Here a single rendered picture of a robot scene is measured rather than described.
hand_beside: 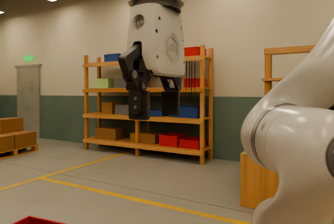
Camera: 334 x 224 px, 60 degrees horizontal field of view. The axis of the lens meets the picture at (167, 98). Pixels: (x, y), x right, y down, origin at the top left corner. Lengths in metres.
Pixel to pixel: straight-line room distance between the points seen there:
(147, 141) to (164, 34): 5.71
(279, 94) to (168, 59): 0.23
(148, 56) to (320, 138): 0.25
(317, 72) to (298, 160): 0.18
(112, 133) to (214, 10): 3.42
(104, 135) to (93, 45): 2.38
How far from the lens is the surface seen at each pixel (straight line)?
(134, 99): 0.39
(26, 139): 7.09
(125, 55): 0.37
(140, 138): 6.15
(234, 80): 5.76
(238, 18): 5.91
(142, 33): 0.40
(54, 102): 8.77
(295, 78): 0.56
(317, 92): 0.56
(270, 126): 0.48
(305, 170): 0.42
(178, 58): 0.45
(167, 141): 5.78
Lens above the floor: 1.33
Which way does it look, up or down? 1 degrees down
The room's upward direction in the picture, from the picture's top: straight up
